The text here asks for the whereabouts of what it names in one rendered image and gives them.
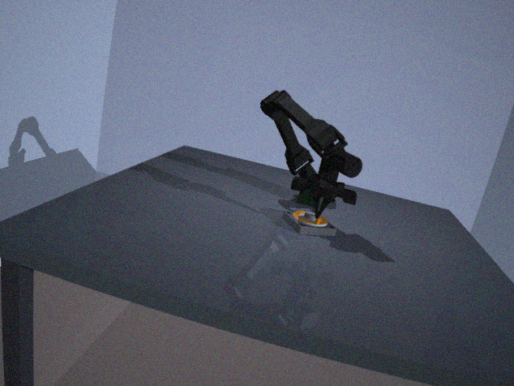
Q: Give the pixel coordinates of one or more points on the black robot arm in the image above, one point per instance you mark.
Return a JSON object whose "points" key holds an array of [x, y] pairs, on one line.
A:
{"points": [[280, 107]]}

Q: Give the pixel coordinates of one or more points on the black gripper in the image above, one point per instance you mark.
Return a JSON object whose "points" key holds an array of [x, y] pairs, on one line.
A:
{"points": [[300, 184]]}

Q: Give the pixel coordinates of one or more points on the orange and white round plate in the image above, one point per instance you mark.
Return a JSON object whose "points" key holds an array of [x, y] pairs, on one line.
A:
{"points": [[299, 216]]}

